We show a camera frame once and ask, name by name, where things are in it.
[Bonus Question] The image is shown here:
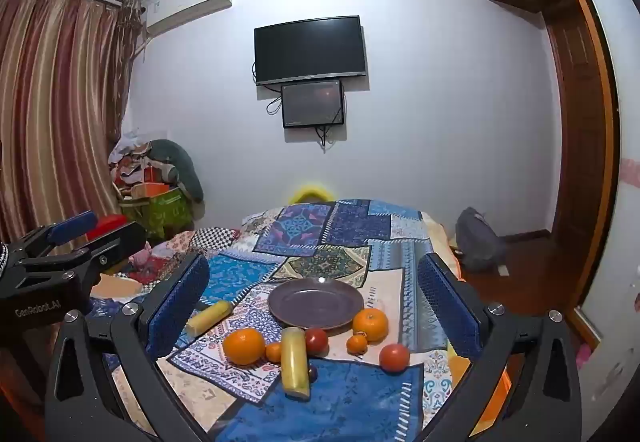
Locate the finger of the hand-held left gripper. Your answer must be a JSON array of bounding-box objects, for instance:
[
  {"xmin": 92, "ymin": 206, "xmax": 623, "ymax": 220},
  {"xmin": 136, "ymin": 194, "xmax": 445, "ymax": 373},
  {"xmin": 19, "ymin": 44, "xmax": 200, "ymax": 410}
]
[
  {"xmin": 10, "ymin": 210, "xmax": 99, "ymax": 268},
  {"xmin": 15, "ymin": 221, "xmax": 148, "ymax": 295}
]

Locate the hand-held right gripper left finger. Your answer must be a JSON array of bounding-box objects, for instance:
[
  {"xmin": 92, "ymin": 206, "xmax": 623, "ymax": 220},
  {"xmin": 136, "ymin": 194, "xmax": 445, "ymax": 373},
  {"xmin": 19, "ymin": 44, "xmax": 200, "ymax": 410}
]
[{"xmin": 45, "ymin": 252, "xmax": 211, "ymax": 442}]

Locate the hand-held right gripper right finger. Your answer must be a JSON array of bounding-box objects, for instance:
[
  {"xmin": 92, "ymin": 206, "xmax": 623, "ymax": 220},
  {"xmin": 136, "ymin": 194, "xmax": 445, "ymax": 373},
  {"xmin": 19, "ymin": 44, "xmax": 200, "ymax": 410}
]
[{"xmin": 417, "ymin": 252, "xmax": 583, "ymax": 442}]

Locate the red tomato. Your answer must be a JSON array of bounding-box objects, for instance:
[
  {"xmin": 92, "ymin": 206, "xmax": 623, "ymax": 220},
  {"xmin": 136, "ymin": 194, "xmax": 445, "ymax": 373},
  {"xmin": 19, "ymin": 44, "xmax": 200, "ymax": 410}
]
[
  {"xmin": 305, "ymin": 328, "xmax": 330, "ymax": 357},
  {"xmin": 378, "ymin": 343, "xmax": 411, "ymax": 372}
]

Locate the large orange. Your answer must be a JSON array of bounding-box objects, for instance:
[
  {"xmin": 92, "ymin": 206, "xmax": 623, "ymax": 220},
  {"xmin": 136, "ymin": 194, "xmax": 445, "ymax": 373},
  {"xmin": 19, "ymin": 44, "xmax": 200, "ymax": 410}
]
[
  {"xmin": 352, "ymin": 307, "xmax": 389, "ymax": 341},
  {"xmin": 222, "ymin": 328, "xmax": 266, "ymax": 366}
]

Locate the dark brown round plate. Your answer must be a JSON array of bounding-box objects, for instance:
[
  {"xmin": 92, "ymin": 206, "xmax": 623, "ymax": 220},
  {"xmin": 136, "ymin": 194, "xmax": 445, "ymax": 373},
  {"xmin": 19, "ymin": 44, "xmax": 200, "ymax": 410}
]
[{"xmin": 267, "ymin": 278, "xmax": 365, "ymax": 330}]

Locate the yellow-green banana piece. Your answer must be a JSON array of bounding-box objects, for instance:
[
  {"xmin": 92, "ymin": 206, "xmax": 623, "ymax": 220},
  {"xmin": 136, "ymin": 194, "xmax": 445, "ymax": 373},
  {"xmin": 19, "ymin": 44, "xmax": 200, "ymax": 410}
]
[{"xmin": 280, "ymin": 327, "xmax": 311, "ymax": 398}]

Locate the red box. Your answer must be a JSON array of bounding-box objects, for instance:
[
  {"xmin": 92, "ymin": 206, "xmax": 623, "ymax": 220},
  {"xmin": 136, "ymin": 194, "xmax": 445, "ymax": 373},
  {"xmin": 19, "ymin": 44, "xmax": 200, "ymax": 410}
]
[{"xmin": 87, "ymin": 215, "xmax": 129, "ymax": 241}]

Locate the orange cardboard box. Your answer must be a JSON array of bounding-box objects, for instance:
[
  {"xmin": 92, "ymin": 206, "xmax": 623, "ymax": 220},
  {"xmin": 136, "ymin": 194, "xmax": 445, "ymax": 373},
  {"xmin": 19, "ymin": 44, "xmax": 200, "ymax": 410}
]
[{"xmin": 131, "ymin": 181, "xmax": 174, "ymax": 199}]

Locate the grey bag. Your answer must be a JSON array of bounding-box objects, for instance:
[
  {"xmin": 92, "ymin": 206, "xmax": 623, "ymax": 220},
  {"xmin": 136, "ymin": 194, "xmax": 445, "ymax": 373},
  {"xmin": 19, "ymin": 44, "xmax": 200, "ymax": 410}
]
[{"xmin": 456, "ymin": 207, "xmax": 509, "ymax": 273}]

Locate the black white checkered cloth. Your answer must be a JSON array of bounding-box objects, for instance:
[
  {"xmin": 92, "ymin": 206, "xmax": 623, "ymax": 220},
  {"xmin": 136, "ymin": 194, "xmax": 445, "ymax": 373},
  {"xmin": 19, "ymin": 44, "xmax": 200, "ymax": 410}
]
[{"xmin": 190, "ymin": 226, "xmax": 242, "ymax": 254}]

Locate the pile of clutter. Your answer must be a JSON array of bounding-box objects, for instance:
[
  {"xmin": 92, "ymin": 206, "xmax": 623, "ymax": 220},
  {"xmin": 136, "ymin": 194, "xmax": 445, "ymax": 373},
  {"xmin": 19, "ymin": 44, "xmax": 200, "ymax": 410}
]
[{"xmin": 107, "ymin": 132, "xmax": 177, "ymax": 199}]

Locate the grey-green pillow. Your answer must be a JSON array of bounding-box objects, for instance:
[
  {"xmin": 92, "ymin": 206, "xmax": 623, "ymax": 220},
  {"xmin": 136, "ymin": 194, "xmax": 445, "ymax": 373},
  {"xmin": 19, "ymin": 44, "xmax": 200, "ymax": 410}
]
[{"xmin": 150, "ymin": 139, "xmax": 205, "ymax": 204}]

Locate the striped red beige curtain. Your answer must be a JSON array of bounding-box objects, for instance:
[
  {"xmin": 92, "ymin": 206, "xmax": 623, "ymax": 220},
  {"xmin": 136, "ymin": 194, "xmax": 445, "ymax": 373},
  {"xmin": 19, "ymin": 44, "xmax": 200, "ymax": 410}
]
[{"xmin": 0, "ymin": 0, "xmax": 142, "ymax": 243}]

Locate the blue patchwork printed blanket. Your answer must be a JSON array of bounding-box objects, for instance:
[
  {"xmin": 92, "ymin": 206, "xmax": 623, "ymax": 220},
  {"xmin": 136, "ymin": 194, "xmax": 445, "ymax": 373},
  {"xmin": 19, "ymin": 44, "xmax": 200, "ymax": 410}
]
[{"xmin": 90, "ymin": 199, "xmax": 506, "ymax": 442}]

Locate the yellow plastic object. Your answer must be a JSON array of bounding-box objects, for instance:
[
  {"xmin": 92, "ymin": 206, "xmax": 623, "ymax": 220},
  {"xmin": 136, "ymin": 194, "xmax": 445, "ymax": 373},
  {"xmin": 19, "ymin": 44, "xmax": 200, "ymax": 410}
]
[{"xmin": 289, "ymin": 181, "xmax": 335, "ymax": 204}]

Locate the white air conditioner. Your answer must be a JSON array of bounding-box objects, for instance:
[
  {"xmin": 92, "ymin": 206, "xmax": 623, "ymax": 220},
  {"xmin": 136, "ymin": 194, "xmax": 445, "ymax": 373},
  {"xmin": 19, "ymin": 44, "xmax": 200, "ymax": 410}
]
[{"xmin": 145, "ymin": 0, "xmax": 234, "ymax": 39}]

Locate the wooden door frame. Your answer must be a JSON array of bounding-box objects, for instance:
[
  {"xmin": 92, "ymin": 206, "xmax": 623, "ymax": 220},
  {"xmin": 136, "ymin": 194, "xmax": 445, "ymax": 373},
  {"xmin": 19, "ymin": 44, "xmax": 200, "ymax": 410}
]
[{"xmin": 542, "ymin": 0, "xmax": 622, "ymax": 323}]

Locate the small black wall monitor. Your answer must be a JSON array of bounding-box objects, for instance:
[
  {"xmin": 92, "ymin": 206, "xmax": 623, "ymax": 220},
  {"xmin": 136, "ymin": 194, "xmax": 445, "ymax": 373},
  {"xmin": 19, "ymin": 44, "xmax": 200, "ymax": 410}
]
[{"xmin": 281, "ymin": 80, "xmax": 345, "ymax": 129}]

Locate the wall-mounted black television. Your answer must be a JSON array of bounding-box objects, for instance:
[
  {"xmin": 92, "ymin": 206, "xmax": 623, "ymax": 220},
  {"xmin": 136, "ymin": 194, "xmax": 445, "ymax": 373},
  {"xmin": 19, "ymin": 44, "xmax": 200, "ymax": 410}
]
[{"xmin": 254, "ymin": 15, "xmax": 368, "ymax": 86}]

